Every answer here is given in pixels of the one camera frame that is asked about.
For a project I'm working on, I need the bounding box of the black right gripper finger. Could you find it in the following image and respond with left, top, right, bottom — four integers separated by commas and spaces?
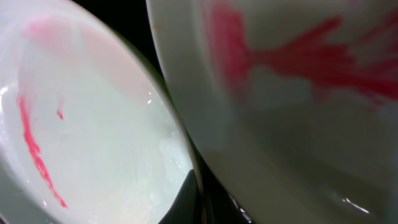
159, 170, 201, 224

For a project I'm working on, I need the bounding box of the light blue plate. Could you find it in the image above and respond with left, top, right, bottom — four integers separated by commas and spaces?
1, 0, 193, 224

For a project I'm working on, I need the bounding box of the white plate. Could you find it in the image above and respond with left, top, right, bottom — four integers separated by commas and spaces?
147, 0, 397, 223

